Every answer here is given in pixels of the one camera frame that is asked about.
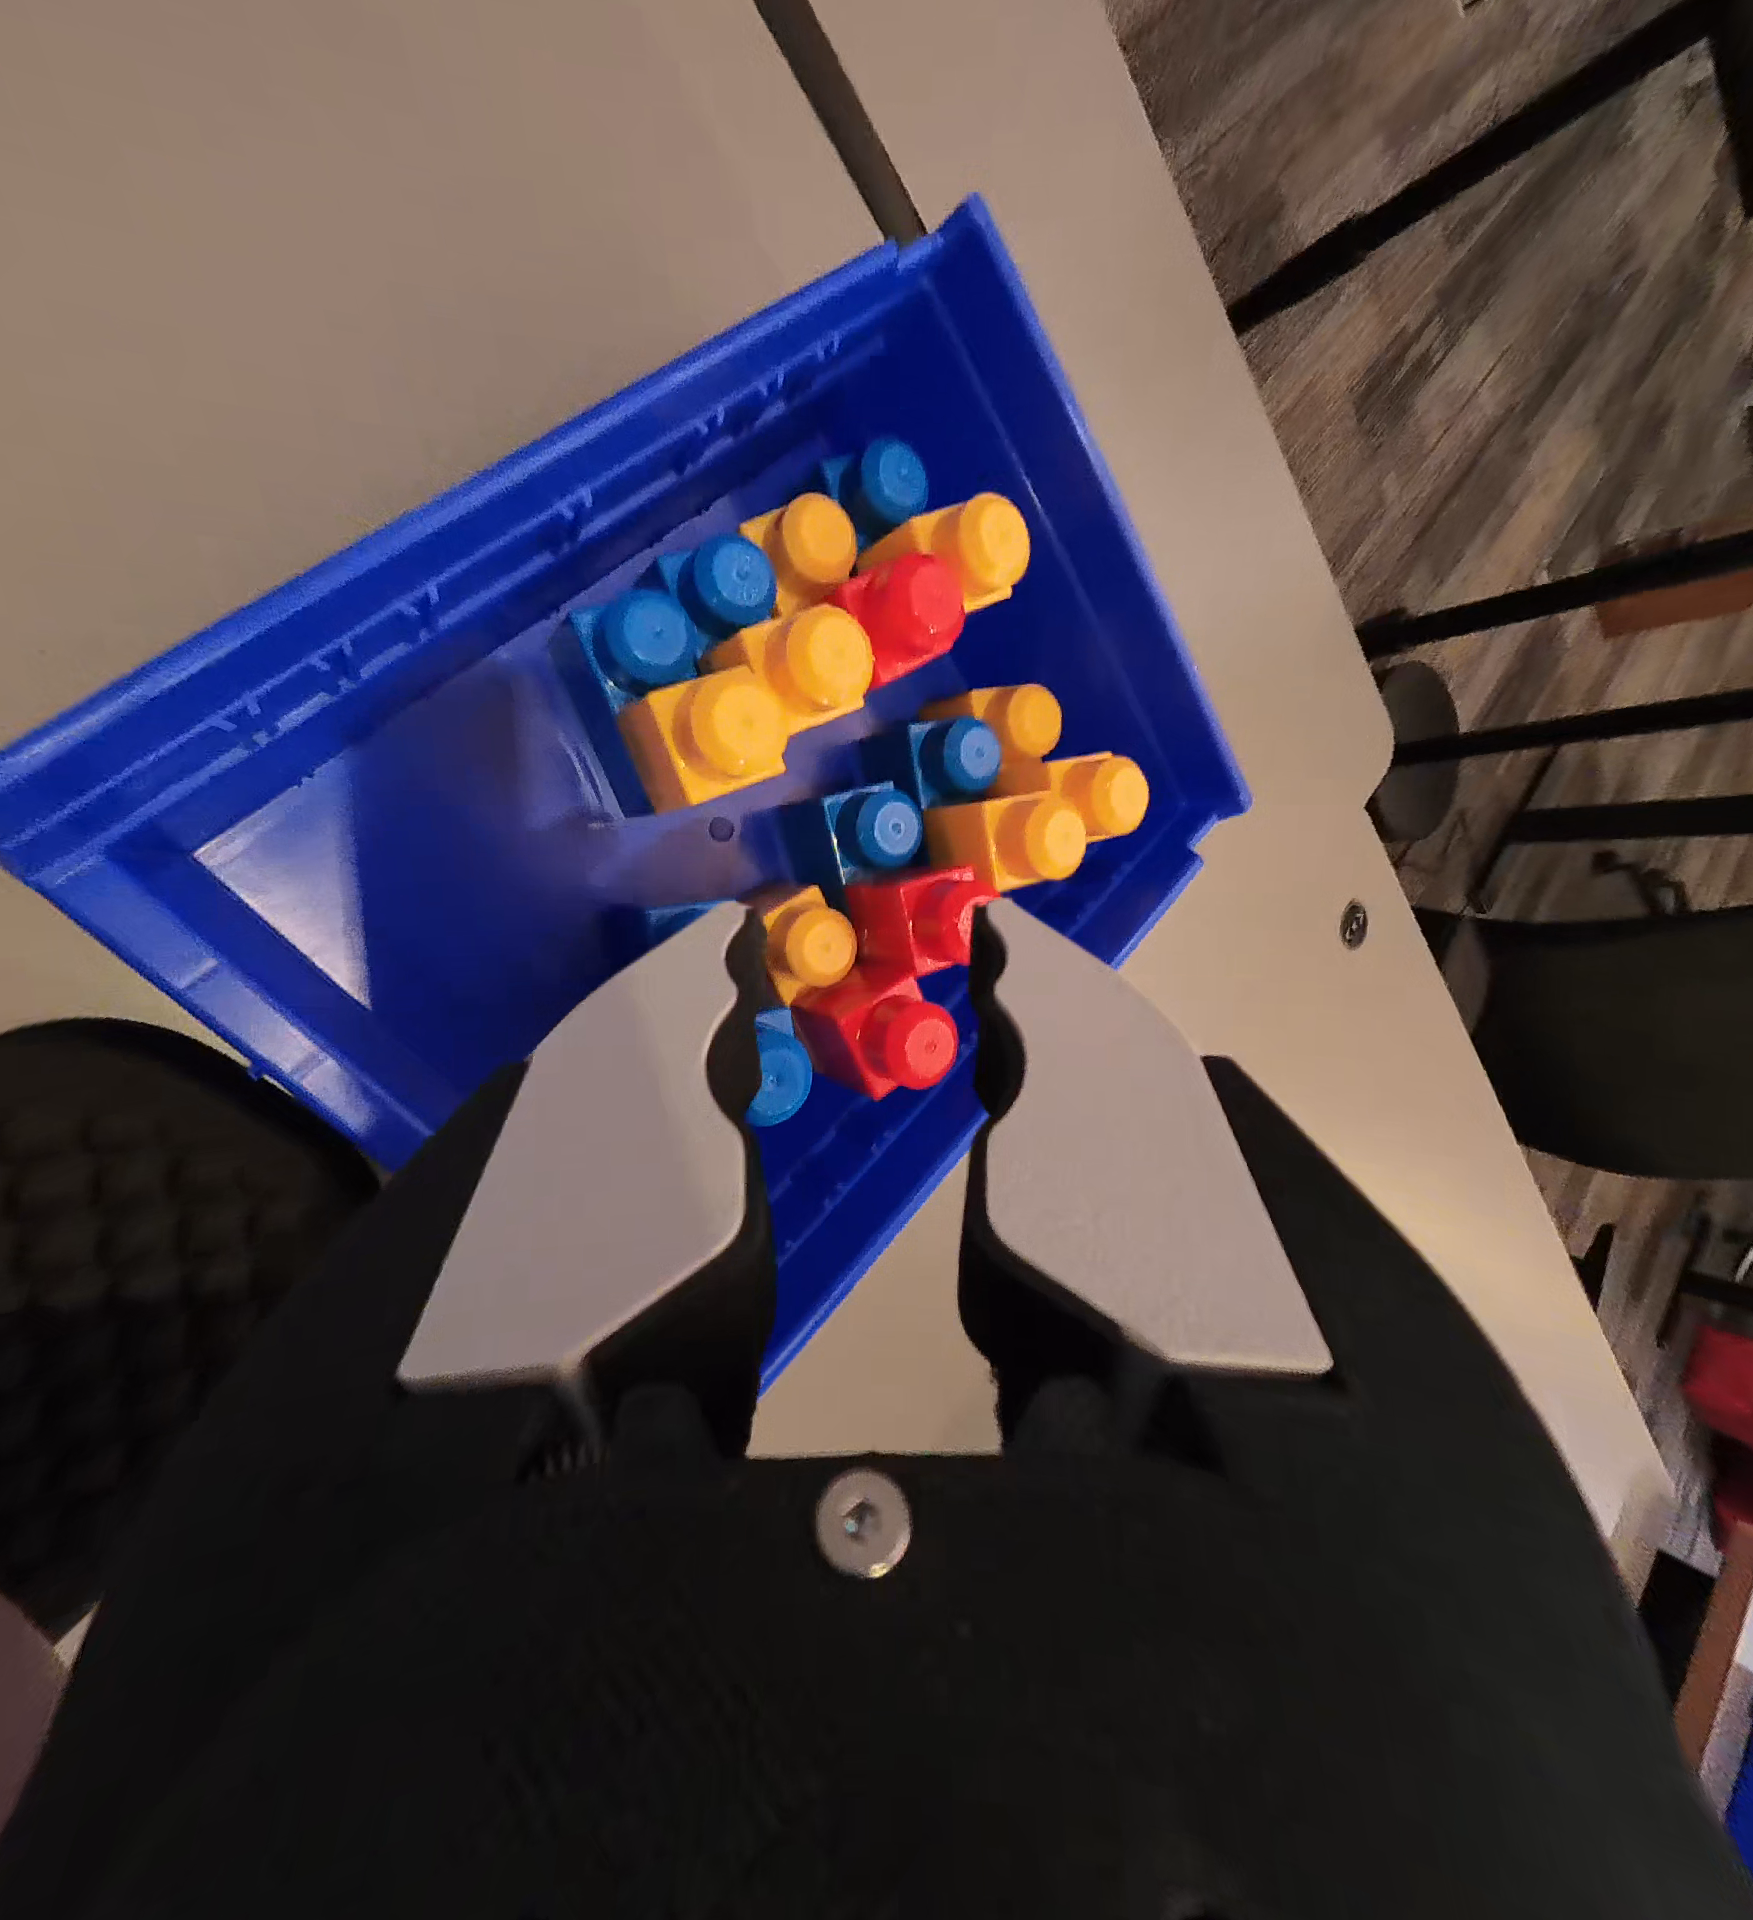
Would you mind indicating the black office chair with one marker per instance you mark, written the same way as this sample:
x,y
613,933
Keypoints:
x,y
1657,1036

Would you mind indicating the plain blue object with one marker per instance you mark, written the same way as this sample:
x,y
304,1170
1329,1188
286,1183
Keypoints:
x,y
365,826

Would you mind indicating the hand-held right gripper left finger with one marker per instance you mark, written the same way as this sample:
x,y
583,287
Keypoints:
x,y
592,1185

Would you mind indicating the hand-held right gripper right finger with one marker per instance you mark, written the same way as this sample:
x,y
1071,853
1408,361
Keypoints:
x,y
1147,1185

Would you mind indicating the pile of toy blocks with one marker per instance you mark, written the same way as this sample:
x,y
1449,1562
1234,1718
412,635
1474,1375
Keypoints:
x,y
815,660

